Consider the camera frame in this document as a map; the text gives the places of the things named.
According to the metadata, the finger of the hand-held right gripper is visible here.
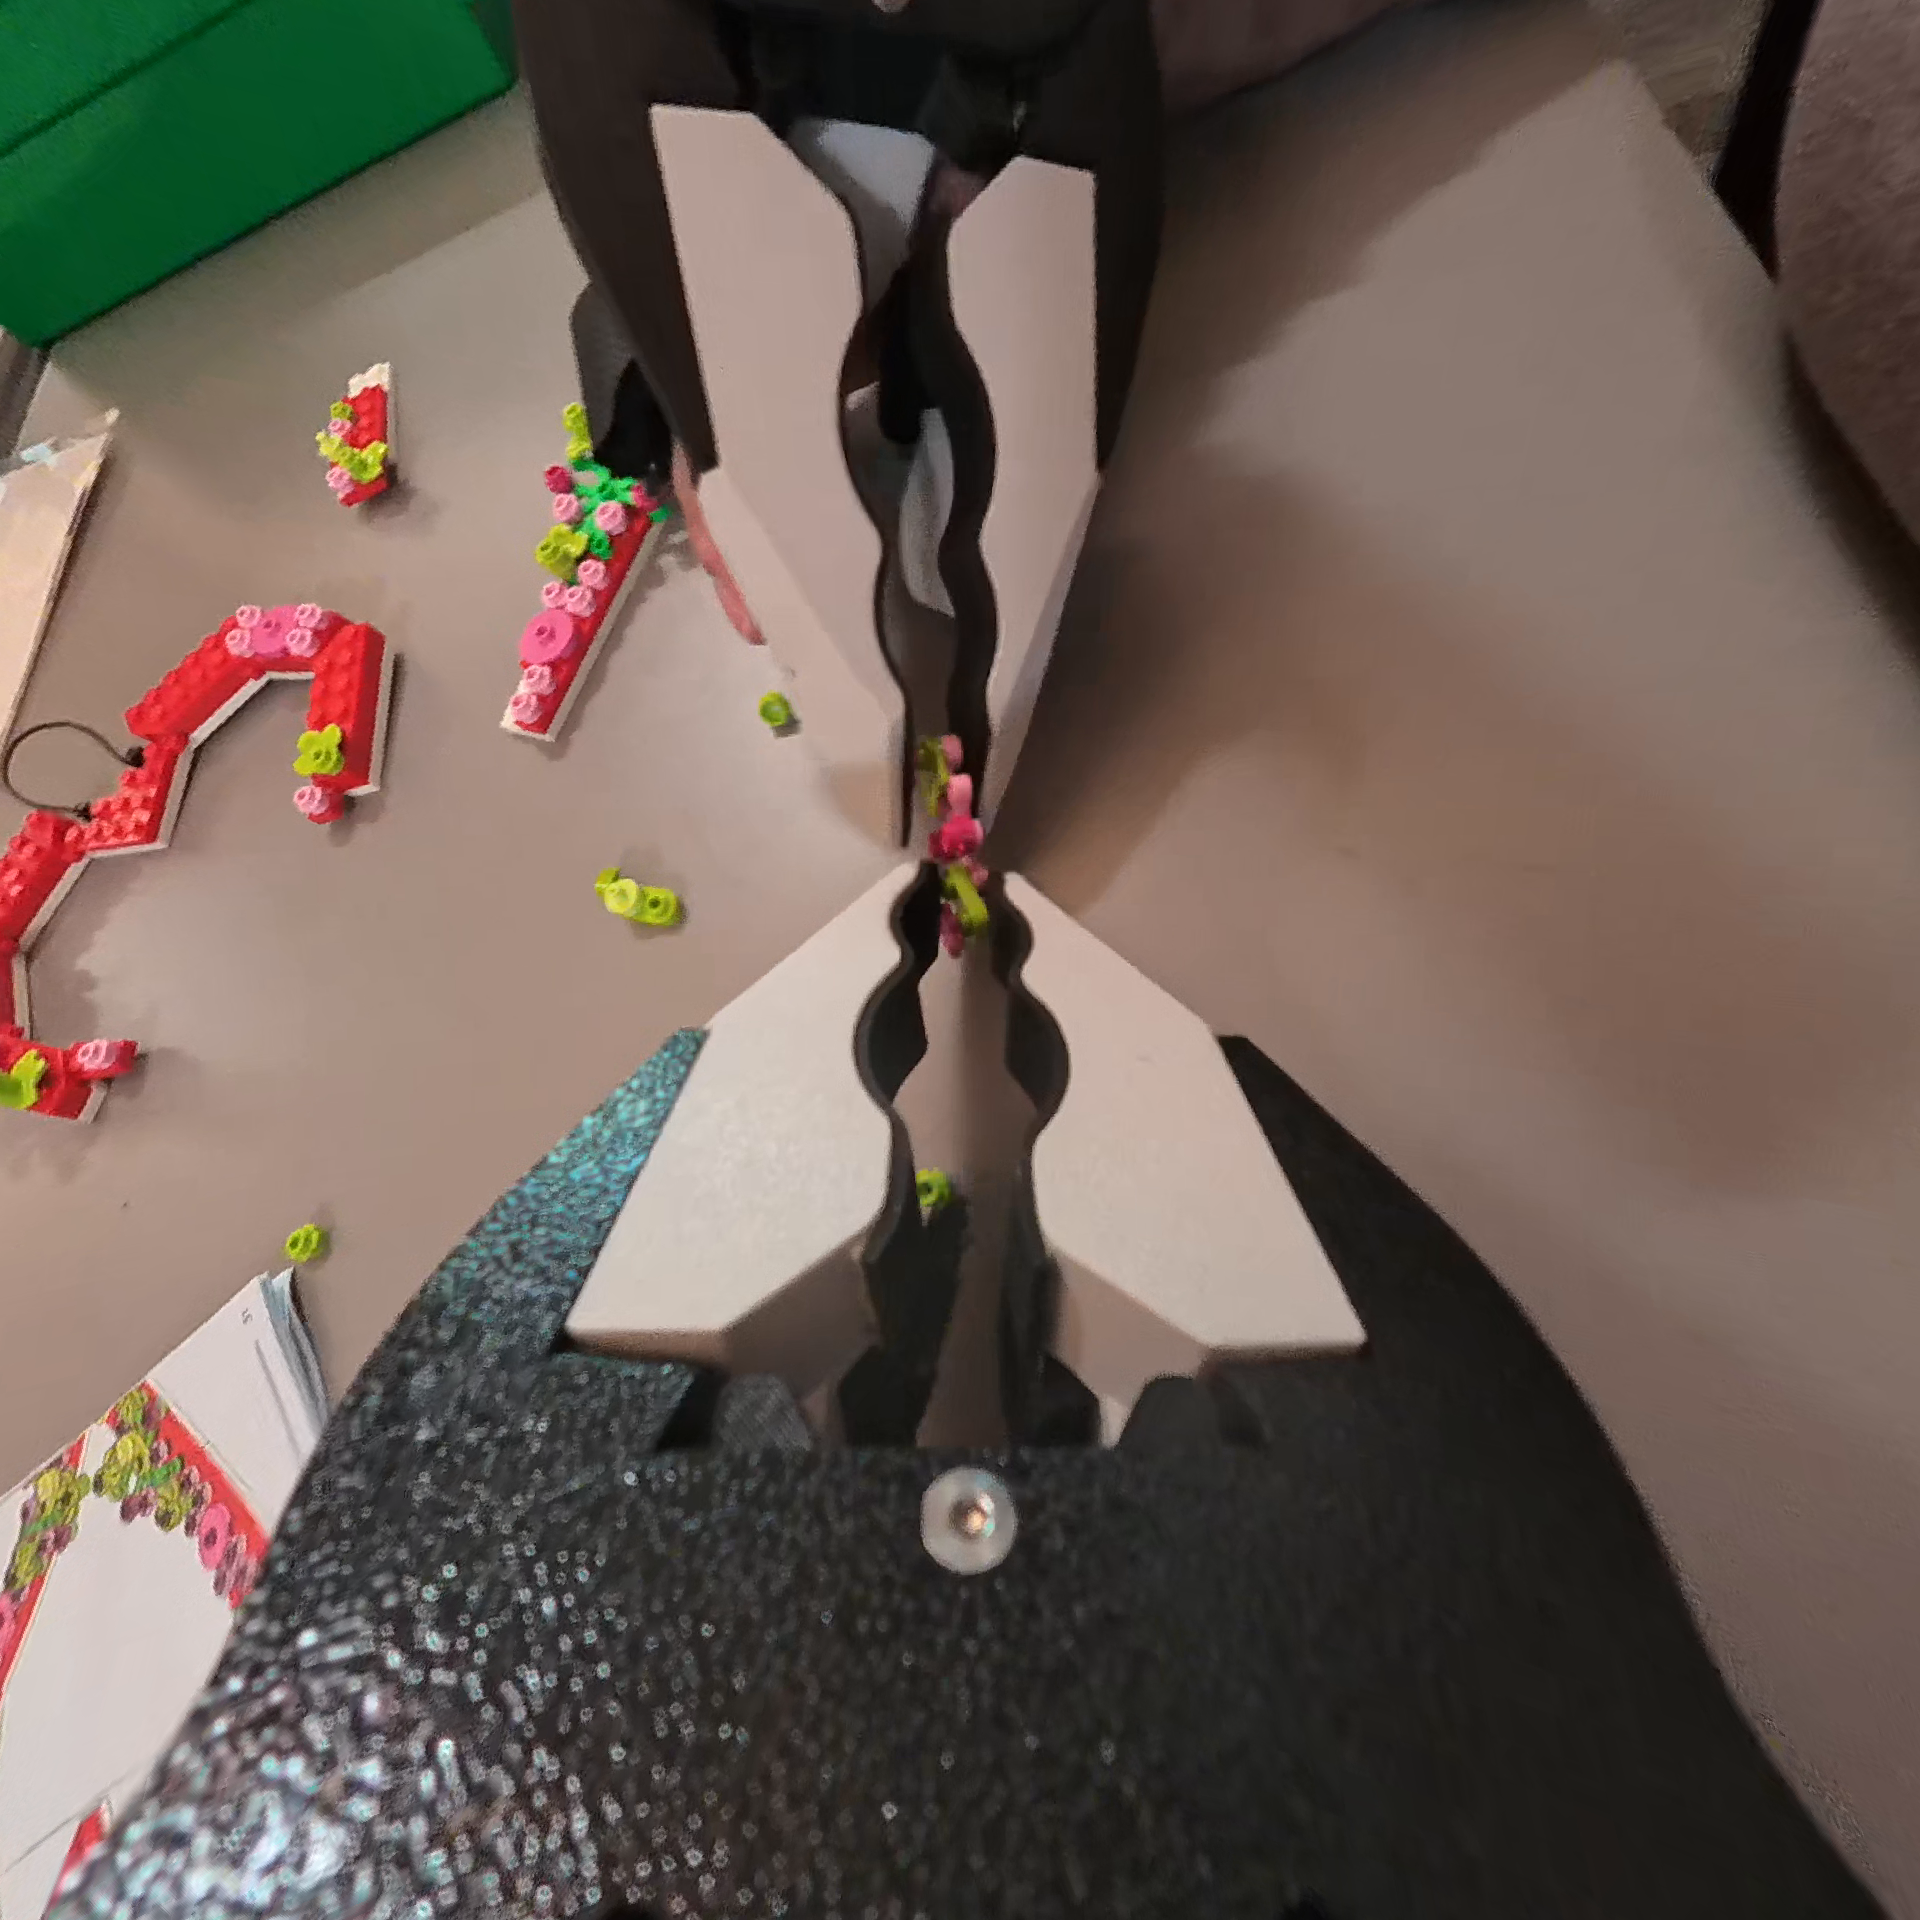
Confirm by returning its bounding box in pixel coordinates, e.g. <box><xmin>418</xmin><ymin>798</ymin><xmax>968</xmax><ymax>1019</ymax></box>
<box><xmin>648</xmin><ymin>105</ymin><xmax>921</xmax><ymax>847</ymax></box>
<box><xmin>901</xmin><ymin>150</ymin><xmax>1113</xmax><ymax>804</ymax></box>

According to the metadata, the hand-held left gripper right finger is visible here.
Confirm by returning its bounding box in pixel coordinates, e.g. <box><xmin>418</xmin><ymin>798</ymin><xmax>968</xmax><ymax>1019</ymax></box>
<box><xmin>982</xmin><ymin>866</ymin><xmax>1369</xmax><ymax>1450</ymax></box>

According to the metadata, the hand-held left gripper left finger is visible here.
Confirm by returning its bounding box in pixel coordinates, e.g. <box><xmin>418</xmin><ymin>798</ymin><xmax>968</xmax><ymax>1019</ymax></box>
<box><xmin>567</xmin><ymin>857</ymin><xmax>976</xmax><ymax>1450</ymax></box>

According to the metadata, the short red flowered lego piece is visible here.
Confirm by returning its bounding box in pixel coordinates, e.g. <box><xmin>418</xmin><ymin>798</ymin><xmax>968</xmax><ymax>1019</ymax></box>
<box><xmin>311</xmin><ymin>358</ymin><xmax>405</xmax><ymax>509</ymax></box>

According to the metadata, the pink lime lego flower cluster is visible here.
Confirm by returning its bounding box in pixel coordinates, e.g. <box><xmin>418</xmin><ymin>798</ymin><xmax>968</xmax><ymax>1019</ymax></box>
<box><xmin>911</xmin><ymin>730</ymin><xmax>994</xmax><ymax>962</ymax></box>

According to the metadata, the red lego heart half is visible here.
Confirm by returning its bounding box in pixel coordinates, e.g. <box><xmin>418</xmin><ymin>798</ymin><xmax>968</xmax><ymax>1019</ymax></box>
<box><xmin>0</xmin><ymin>598</ymin><xmax>400</xmax><ymax>1124</ymax></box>

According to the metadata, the lego instruction booklet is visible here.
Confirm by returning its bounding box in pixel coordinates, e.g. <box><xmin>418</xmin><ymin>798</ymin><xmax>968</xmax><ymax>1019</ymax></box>
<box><xmin>0</xmin><ymin>1266</ymin><xmax>331</xmax><ymax>1920</ymax></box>

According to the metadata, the person's right hand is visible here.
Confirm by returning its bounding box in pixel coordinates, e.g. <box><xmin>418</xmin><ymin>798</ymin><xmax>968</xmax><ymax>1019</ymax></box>
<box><xmin>669</xmin><ymin>441</ymin><xmax>770</xmax><ymax>646</ymax></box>

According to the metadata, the long red flowered brick strip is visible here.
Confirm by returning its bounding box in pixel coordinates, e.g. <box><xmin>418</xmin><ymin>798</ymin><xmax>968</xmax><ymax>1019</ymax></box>
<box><xmin>497</xmin><ymin>402</ymin><xmax>672</xmax><ymax>746</ymax></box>

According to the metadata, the green plastic bin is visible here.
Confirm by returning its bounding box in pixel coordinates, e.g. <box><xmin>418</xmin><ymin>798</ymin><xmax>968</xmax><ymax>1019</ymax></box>
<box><xmin>0</xmin><ymin>0</ymin><xmax>519</xmax><ymax>349</ymax></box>

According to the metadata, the clear plastic bag with papers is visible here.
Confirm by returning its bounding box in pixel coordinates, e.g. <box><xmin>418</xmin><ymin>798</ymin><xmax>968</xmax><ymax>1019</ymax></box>
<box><xmin>0</xmin><ymin>406</ymin><xmax>121</xmax><ymax>737</ymax></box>

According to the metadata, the black string loop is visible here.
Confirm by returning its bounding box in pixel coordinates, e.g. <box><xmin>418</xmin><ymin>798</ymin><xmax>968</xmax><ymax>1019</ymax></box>
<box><xmin>0</xmin><ymin>722</ymin><xmax>153</xmax><ymax>819</ymax></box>

